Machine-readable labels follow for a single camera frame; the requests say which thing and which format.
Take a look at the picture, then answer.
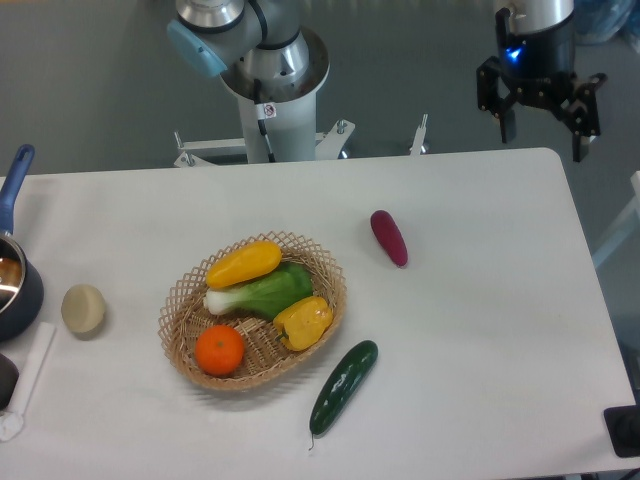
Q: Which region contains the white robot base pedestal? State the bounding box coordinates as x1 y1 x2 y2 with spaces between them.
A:
174 92 356 167

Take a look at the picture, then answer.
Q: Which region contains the dark blue saucepan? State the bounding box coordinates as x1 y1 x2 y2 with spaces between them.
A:
1 144 44 342

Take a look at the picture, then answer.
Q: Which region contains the woven wicker basket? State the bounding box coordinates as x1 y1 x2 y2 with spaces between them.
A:
159 231 347 391

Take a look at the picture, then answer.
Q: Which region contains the yellow bell pepper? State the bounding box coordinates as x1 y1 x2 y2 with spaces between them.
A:
273 296 334 351

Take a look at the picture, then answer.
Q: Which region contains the purple sweet potato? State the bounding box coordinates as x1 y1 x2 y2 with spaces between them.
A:
370 210 409 268

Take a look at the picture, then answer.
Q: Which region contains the white metal frame right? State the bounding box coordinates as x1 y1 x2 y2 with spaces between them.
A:
591 171 639 269

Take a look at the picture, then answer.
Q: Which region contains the blue plastic bag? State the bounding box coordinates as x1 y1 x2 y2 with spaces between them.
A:
574 0 636 46

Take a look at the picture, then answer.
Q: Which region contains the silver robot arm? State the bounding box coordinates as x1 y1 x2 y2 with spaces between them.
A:
167 1 606 163

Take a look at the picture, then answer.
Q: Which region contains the dark round object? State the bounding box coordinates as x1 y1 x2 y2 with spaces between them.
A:
0 354 19 410

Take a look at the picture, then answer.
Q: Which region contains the green bok choy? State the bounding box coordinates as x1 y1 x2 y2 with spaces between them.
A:
203 262 313 321

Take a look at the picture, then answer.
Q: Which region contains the black device at edge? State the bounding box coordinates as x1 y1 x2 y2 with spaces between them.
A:
603 405 640 458

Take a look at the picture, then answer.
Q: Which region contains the dark green cucumber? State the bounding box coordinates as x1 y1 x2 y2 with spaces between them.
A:
308 340 379 451

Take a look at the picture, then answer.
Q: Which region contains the orange tangerine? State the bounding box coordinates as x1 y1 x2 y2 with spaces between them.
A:
194 325 245 377

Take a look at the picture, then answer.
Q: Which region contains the yellow mango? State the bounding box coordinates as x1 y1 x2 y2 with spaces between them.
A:
205 240 282 289

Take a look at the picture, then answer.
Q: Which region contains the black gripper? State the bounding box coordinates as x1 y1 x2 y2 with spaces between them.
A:
476 7 608 163

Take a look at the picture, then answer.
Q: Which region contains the beige round bun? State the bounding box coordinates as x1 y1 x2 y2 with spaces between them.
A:
61 284 107 340

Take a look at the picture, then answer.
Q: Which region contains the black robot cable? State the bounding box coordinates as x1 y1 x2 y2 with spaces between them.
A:
252 77 277 164

